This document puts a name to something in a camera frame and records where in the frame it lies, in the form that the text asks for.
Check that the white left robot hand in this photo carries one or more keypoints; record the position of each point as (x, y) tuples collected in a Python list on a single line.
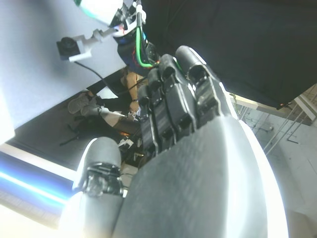
[(198, 186)]

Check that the white cabinet door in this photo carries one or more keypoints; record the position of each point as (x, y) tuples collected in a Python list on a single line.
[(5, 119)]

